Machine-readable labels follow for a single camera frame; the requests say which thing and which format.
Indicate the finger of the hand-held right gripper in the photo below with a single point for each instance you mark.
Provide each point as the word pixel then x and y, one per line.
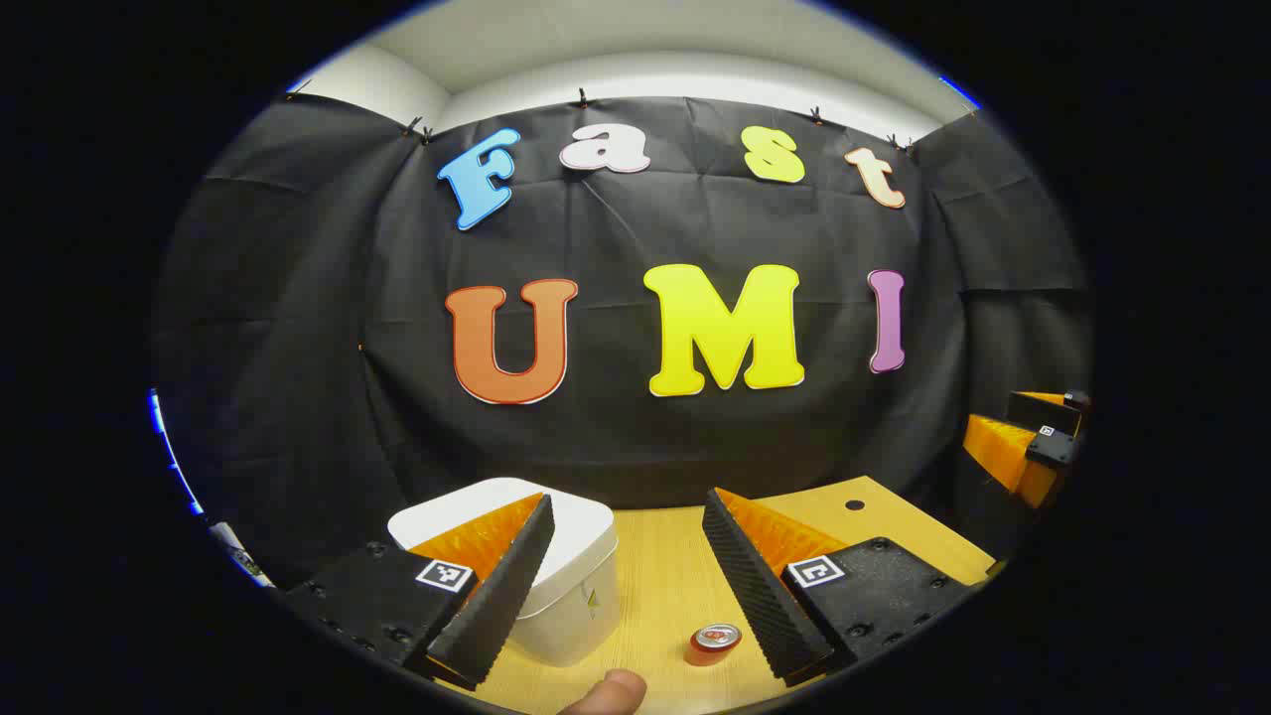
pixel 1053 452
pixel 1043 412

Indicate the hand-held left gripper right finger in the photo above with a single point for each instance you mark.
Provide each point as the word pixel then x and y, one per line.
pixel 760 596

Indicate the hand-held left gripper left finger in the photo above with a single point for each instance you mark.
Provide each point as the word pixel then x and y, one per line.
pixel 506 591

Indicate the white desktop garbage bin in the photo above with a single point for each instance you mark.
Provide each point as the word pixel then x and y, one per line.
pixel 576 586

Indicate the red pop can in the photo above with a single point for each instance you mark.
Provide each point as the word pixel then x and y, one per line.
pixel 713 650

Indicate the wooden desktop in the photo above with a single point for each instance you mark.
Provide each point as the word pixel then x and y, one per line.
pixel 665 576

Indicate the black backdrop cloth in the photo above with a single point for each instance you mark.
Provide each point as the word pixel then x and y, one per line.
pixel 645 228

